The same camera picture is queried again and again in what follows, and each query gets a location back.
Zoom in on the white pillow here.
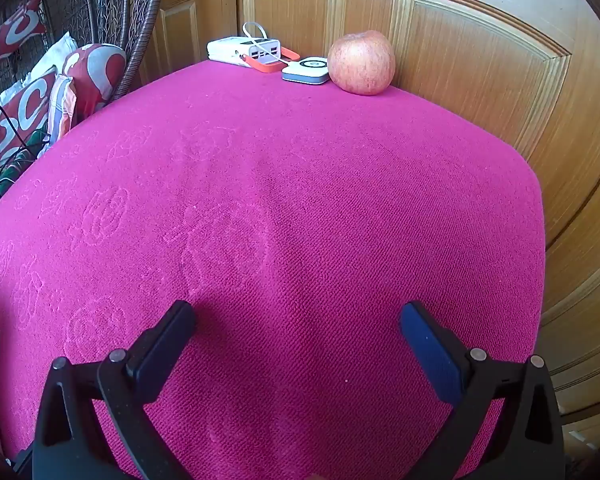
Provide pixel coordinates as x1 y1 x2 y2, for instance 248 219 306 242
22 31 78 91

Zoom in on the brown wicker hanging chair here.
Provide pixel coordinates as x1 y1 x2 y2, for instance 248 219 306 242
0 0 167 111

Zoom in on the red apple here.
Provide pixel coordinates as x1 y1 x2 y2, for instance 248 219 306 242
327 30 397 96

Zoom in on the large red white patterned cushion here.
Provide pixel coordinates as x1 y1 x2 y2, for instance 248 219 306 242
0 67 61 171

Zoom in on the magenta towel table cloth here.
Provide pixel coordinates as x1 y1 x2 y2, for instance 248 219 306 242
0 57 546 480

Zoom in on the white and blue power bank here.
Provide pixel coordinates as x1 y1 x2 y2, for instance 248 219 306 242
281 56 330 86

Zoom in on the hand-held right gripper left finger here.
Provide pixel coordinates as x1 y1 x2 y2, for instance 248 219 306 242
32 300 197 480

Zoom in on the white cable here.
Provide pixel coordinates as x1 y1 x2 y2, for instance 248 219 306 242
242 21 293 63

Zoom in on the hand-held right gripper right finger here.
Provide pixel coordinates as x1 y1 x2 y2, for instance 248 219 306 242
400 301 566 480

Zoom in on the round red white patterned cushion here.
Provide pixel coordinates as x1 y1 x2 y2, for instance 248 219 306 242
62 44 127 117

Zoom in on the white multi-port charger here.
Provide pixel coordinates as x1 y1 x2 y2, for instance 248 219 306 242
207 36 287 67

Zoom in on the small red white patterned cushion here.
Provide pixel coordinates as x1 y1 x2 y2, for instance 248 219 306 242
0 0 47 76

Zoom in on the orange strap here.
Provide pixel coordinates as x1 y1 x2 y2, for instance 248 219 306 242
243 49 302 75

